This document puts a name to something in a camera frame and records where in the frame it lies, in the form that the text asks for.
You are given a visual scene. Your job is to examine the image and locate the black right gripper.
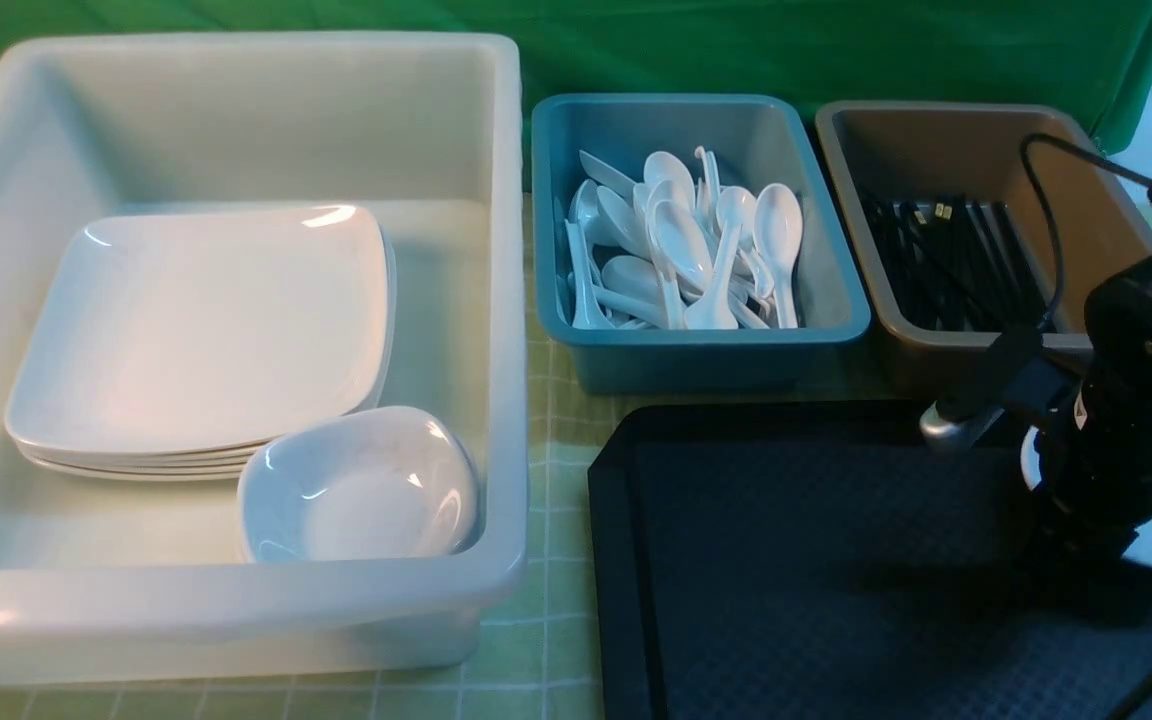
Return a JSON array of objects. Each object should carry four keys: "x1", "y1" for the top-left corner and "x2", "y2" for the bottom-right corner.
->
[{"x1": 1030, "y1": 255, "x2": 1152, "y2": 559}]

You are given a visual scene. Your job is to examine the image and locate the stack of white square plates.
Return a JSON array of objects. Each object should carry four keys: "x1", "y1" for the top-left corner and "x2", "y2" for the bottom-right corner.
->
[{"x1": 3, "y1": 205, "x2": 397, "y2": 483}]

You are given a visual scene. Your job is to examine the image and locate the pile of black chopsticks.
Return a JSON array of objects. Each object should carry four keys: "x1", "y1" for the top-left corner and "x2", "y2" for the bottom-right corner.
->
[{"x1": 861, "y1": 190, "x2": 1055, "y2": 332}]

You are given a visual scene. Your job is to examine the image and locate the brown plastic bin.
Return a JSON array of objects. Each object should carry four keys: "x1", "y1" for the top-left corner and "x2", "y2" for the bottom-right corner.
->
[{"x1": 814, "y1": 101, "x2": 1152, "y2": 397}]

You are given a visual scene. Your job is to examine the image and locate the large white plastic tub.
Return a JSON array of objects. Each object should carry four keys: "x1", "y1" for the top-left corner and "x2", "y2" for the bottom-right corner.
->
[{"x1": 0, "y1": 32, "x2": 529, "y2": 684}]

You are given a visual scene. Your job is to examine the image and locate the black serving tray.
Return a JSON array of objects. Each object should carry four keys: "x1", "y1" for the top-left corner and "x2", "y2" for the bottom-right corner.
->
[{"x1": 588, "y1": 400, "x2": 1152, "y2": 719}]

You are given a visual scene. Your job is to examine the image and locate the green backdrop cloth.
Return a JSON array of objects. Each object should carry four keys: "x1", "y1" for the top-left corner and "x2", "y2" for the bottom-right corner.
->
[{"x1": 0, "y1": 1, "x2": 1152, "y2": 152}]

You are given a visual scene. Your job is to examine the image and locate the white bowl in tub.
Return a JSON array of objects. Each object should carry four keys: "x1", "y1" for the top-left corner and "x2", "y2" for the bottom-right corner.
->
[{"x1": 237, "y1": 406, "x2": 480, "y2": 564}]

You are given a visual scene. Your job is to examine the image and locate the teal plastic bin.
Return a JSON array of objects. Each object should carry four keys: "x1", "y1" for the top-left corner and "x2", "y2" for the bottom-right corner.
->
[{"x1": 531, "y1": 94, "x2": 872, "y2": 395}]

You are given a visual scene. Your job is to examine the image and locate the pile of white spoons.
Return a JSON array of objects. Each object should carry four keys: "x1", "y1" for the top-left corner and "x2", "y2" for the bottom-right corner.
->
[{"x1": 559, "y1": 146, "x2": 806, "y2": 331}]

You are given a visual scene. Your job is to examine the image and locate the green checkered tablecloth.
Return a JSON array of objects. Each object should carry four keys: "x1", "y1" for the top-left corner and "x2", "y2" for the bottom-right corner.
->
[{"x1": 0, "y1": 200, "x2": 1152, "y2": 720}]

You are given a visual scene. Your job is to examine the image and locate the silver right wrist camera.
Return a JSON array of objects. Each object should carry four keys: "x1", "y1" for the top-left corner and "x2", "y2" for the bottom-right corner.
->
[{"x1": 919, "y1": 325, "x2": 1082, "y2": 452}]

